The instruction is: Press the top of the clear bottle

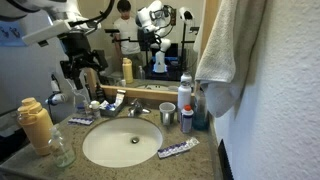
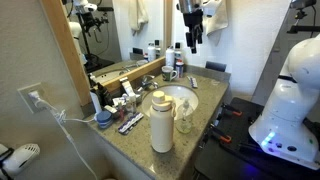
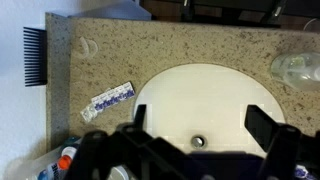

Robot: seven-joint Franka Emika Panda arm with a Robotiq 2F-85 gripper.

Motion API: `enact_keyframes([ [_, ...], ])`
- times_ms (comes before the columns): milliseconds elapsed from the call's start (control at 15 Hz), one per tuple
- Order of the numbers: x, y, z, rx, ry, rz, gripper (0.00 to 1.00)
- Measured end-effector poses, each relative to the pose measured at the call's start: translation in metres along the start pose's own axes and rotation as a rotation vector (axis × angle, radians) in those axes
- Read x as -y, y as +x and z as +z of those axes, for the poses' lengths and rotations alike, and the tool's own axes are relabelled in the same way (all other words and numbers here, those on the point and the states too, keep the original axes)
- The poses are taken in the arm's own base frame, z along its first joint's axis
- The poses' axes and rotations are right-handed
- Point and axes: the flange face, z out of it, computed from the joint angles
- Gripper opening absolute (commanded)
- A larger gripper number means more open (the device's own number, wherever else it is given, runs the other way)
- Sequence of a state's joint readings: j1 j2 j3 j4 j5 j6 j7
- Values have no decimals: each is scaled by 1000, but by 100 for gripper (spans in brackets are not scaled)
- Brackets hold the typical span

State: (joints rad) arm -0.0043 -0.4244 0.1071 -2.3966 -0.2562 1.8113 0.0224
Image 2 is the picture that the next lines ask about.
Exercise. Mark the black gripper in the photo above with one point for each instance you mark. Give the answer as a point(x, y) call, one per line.
point(192, 20)

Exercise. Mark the clear pump bottle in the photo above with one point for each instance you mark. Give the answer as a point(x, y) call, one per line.
point(184, 121)

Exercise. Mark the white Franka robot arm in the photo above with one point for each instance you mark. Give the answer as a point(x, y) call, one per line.
point(290, 110)

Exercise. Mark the white bottle with black cap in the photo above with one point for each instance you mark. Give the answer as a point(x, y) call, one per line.
point(178, 53)

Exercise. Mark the white plastic bottle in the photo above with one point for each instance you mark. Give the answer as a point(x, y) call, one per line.
point(170, 57)

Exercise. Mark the small clear bottle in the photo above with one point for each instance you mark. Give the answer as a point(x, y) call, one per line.
point(131, 105)

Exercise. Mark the cream insulated water bottle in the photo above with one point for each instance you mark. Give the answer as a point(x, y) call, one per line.
point(162, 128)

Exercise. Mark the black toiletry bottle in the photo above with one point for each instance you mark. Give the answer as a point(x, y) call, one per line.
point(104, 95)

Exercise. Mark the slim white bottle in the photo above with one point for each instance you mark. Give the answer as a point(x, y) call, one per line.
point(95, 101)

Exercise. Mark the white hanging towel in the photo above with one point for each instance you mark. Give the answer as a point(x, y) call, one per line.
point(218, 23)

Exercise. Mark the dark blue box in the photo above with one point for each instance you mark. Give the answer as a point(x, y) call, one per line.
point(216, 66)

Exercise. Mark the red white blue can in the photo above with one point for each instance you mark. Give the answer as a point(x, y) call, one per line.
point(179, 69)

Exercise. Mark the blue white toothpaste tube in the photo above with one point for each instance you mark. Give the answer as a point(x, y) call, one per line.
point(193, 82)

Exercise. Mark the white and green mug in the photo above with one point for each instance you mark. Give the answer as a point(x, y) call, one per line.
point(168, 73)

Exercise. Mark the white sink basin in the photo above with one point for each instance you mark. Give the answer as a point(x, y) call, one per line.
point(178, 92)

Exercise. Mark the wood framed mirror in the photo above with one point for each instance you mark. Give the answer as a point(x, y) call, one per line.
point(133, 33)

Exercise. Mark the chrome faucet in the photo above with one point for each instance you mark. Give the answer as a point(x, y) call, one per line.
point(146, 83)

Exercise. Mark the white upright tube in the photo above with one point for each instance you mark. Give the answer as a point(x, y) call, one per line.
point(127, 87)

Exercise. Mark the small red tube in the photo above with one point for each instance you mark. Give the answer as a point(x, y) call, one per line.
point(121, 111)

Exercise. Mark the blue white flat packet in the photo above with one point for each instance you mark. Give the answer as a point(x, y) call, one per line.
point(130, 123)

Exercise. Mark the blue round jar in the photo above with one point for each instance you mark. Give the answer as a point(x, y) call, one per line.
point(104, 119)

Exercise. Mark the white hair dryer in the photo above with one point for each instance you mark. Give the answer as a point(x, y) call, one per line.
point(20, 158)

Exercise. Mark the black camera on stand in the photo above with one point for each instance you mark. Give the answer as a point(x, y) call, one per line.
point(301, 15)

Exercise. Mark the beige wall outlet plate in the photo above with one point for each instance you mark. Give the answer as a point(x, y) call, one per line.
point(26, 100)

